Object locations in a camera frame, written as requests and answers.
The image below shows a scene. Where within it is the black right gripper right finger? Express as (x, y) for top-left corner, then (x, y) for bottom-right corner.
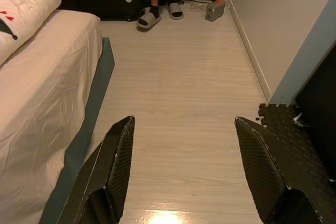
(234, 115), (325, 224)

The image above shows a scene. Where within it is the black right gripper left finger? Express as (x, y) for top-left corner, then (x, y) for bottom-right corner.
(59, 115), (136, 224)

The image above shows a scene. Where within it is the black foam floor mat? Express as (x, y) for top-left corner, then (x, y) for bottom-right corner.
(256, 103), (336, 209)

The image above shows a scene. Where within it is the white torn tape scrap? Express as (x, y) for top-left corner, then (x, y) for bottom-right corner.
(292, 113), (310, 128)

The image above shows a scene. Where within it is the large black case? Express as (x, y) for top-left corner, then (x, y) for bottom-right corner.
(293, 50), (336, 180)

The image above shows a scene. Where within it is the bed with beige sheet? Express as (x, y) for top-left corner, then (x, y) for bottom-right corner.
(0, 8), (103, 224)

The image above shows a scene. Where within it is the grey slipper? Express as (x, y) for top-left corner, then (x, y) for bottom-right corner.
(135, 7), (162, 28)
(165, 1), (184, 20)

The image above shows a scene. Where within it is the grey box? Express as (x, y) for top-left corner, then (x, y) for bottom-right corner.
(205, 0), (226, 22)

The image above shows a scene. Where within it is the clear plastic wrapper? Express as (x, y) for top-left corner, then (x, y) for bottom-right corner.
(189, 0), (208, 12)

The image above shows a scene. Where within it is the cream cartoon print blanket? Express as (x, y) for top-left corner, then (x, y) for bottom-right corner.
(0, 0), (62, 67)

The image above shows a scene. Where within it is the teal bed frame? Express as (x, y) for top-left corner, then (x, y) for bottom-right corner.
(38, 36), (116, 224)

